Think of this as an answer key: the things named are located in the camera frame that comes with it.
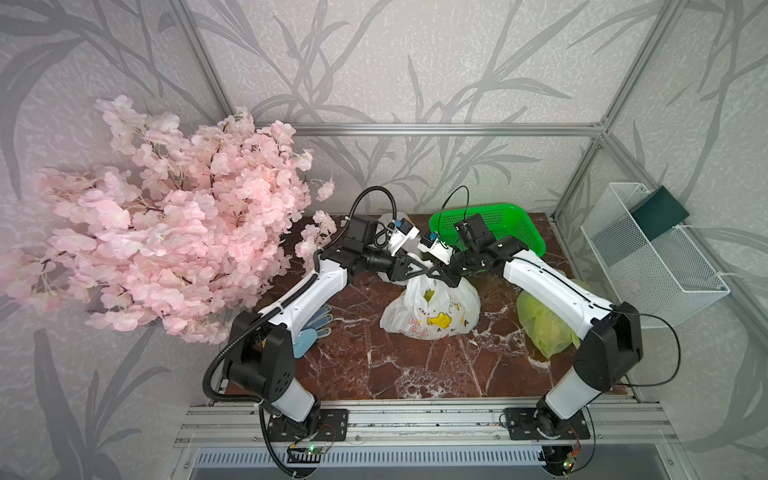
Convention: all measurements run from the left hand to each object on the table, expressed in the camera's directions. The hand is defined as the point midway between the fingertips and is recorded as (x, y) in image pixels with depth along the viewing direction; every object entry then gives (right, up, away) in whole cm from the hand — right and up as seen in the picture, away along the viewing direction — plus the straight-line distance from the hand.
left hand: (421, 268), depth 75 cm
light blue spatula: (-34, -22, +11) cm, 42 cm away
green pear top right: (+2, -7, +3) cm, 8 cm away
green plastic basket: (+34, +15, +40) cm, 54 cm away
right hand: (+3, -1, +6) cm, 7 cm away
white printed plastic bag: (+1, -10, -2) cm, 10 cm away
